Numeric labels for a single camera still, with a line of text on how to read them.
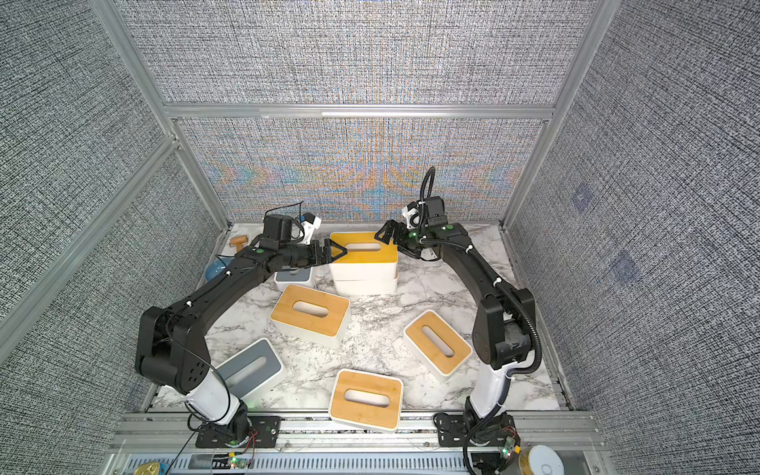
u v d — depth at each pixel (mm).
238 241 1133
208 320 503
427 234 651
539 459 653
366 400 764
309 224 777
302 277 959
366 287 964
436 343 866
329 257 746
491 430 675
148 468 651
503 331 483
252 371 834
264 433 732
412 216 799
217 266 1027
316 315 842
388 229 780
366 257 903
